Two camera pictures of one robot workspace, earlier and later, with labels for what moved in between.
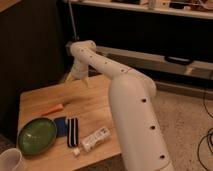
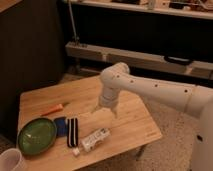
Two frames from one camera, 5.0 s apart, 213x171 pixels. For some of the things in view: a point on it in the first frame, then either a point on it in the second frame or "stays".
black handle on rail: (178, 60) stays
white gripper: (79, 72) to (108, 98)
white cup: (12, 159) stays
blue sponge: (61, 126) stays
